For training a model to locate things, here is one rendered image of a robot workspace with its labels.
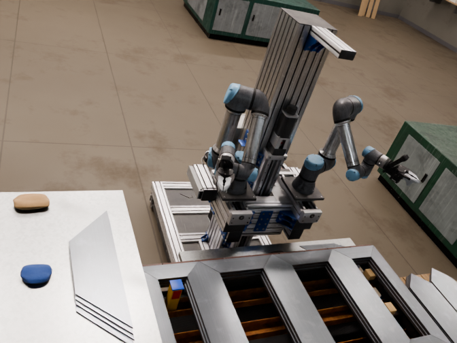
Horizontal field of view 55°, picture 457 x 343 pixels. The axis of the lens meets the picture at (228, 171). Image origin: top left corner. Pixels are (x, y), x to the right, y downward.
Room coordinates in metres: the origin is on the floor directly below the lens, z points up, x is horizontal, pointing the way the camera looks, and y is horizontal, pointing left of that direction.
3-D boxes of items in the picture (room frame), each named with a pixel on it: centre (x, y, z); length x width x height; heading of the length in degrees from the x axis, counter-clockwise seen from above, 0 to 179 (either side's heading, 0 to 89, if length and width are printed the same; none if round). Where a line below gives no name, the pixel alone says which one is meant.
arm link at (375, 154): (2.39, -0.79, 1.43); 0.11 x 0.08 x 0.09; 55
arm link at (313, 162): (2.43, -0.50, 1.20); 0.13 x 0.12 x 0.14; 145
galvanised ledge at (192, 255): (2.13, -0.48, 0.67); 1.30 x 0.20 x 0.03; 121
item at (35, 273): (1.13, 0.61, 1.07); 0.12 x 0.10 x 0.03; 121
